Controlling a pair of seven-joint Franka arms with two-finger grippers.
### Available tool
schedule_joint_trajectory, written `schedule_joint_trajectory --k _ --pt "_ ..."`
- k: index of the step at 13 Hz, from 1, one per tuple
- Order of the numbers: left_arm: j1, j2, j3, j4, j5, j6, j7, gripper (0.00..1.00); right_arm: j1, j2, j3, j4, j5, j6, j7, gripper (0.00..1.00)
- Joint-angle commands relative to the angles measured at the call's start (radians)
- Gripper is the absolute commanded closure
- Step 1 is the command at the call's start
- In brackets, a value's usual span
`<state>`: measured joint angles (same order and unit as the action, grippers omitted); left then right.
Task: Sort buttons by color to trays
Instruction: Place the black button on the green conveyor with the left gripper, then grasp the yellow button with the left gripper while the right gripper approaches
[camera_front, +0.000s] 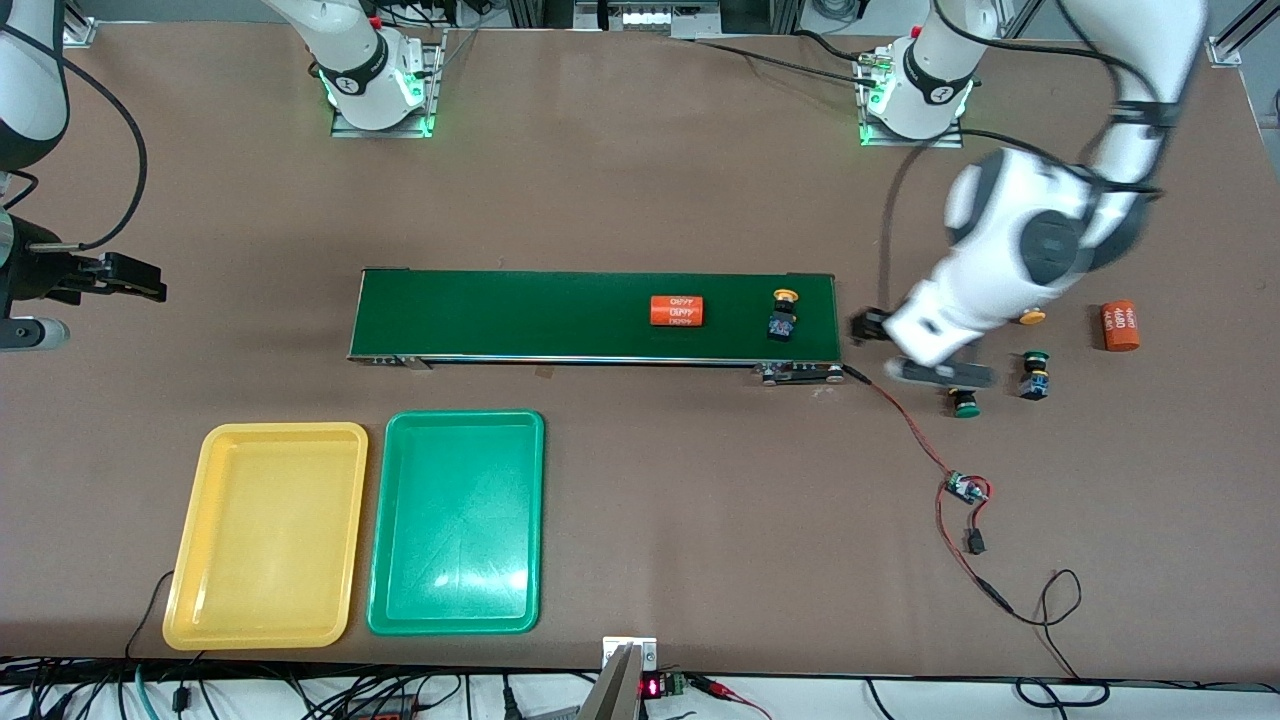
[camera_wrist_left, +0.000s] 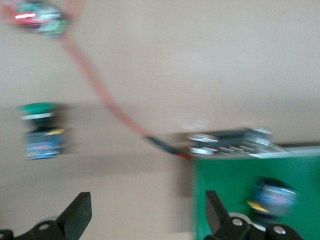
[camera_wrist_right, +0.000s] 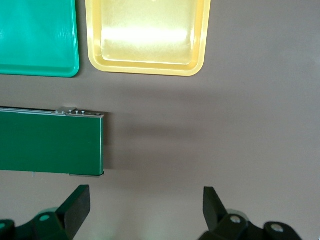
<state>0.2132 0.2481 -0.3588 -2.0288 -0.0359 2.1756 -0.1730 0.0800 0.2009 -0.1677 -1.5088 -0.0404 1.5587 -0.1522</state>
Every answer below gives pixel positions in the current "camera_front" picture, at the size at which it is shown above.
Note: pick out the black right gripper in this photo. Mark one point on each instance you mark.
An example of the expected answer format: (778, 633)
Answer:
(40, 275)

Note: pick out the yellow push button switch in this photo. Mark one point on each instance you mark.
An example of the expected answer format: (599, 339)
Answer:
(783, 322)
(1032, 318)

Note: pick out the green push button switch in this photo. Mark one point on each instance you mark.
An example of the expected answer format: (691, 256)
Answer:
(1035, 380)
(966, 404)

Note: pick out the orange cylinder with white print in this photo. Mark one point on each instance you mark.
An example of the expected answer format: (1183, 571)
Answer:
(1121, 326)
(677, 311)

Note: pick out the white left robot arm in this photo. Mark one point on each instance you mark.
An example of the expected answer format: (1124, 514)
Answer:
(1030, 240)

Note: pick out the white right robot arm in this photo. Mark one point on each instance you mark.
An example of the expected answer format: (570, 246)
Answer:
(355, 60)

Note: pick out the small green circuit board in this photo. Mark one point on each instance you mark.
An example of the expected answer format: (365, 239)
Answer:
(965, 487)

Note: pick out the yellow plastic tray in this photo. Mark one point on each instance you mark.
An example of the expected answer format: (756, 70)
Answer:
(265, 540)

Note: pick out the green conveyor belt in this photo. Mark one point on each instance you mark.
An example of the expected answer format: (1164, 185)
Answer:
(500, 315)

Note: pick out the white light module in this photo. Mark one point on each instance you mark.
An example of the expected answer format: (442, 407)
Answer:
(645, 15)

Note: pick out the red digit display module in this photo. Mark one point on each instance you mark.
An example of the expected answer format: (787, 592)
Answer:
(652, 687)

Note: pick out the green plastic tray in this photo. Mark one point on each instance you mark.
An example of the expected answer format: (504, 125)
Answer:
(455, 525)

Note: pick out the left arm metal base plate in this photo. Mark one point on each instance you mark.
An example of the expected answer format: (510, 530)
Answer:
(950, 140)

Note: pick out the aluminium frame profile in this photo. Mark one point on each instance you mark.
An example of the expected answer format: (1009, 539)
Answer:
(80, 32)
(1225, 50)

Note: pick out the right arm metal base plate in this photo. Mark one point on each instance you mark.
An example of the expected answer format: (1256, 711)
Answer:
(435, 80)

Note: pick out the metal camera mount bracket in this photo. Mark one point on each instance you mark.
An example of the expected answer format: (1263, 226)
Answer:
(625, 690)

